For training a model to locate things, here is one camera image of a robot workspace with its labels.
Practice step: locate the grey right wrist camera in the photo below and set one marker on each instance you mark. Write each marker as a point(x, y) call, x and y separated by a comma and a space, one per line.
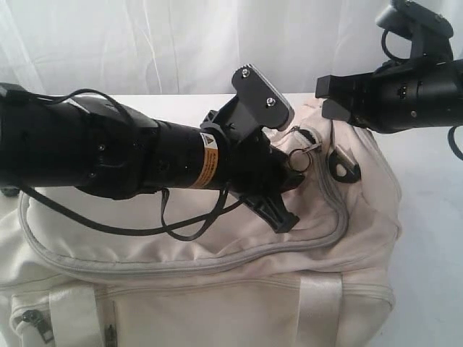
point(428, 32)

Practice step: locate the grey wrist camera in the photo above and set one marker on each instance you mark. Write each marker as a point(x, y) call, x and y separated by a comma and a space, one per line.
point(428, 32)
point(256, 105)

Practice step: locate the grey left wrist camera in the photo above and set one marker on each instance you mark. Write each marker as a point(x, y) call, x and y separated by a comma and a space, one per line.
point(256, 105)

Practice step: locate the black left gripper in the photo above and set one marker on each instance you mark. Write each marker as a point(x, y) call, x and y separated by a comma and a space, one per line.
point(258, 170)

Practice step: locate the white backdrop curtain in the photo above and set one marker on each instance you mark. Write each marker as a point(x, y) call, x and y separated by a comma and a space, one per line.
point(184, 47)

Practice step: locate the cream fabric duffel bag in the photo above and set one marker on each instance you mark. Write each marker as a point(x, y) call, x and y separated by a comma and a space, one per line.
point(325, 283)

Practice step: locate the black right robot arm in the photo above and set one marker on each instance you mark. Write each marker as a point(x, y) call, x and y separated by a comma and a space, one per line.
point(439, 94)

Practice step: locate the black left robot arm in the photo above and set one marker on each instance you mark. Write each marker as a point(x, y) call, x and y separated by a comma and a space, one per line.
point(89, 141)

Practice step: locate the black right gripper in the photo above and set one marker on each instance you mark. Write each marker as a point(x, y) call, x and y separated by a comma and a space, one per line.
point(387, 97)

